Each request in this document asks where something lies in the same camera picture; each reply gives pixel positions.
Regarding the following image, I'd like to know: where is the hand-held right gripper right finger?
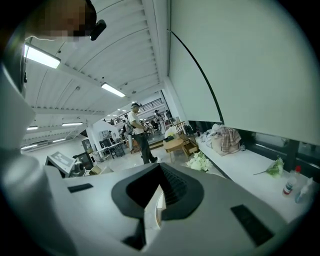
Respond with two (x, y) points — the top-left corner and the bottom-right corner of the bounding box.
(146, 162), (290, 256)

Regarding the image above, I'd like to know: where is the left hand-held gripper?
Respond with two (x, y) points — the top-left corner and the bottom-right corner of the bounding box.
(44, 151), (85, 179)

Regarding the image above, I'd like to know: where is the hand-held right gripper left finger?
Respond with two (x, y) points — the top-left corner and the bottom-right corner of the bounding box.
(44, 162), (163, 256)

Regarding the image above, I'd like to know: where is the round glass coffee table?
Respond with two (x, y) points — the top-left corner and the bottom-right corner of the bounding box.
(156, 191), (167, 229)

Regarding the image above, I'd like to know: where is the black cabinet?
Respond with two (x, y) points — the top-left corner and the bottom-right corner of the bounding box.
(73, 152), (95, 171)

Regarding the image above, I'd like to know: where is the cardboard box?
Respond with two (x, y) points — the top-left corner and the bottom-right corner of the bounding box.
(88, 164), (115, 176)

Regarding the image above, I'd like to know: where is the white long bench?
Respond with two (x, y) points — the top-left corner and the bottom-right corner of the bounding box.
(194, 136), (315, 224)

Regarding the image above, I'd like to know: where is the white flower bouquet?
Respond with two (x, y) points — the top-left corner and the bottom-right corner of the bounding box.
(186, 151), (214, 173)

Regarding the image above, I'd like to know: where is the beige bag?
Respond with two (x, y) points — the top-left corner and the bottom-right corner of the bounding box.
(211, 134), (226, 156)

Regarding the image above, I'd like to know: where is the loose white flower stem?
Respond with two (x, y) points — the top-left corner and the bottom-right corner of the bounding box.
(252, 156), (286, 179)

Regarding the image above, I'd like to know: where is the plaid cloth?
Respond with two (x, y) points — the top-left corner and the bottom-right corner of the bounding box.
(219, 126), (242, 154)

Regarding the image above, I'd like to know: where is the wooden side table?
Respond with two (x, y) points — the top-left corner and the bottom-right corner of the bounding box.
(163, 136), (200, 163)

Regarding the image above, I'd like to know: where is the red cap bottle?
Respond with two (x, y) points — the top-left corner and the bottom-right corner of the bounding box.
(282, 165), (302, 198)

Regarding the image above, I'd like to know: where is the white clothes pile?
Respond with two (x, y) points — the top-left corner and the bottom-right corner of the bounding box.
(199, 123), (227, 145)

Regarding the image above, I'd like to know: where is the white spray bottle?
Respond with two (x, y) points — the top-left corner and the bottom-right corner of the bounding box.
(294, 177), (314, 204)

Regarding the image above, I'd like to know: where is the white plastic bag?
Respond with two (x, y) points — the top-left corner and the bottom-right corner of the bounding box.
(164, 125), (181, 140)

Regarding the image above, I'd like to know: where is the person's head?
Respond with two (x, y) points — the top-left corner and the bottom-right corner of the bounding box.
(24, 0), (98, 43)

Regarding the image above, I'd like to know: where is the black head-mounted camera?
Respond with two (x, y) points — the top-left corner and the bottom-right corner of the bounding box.
(89, 19), (108, 42)

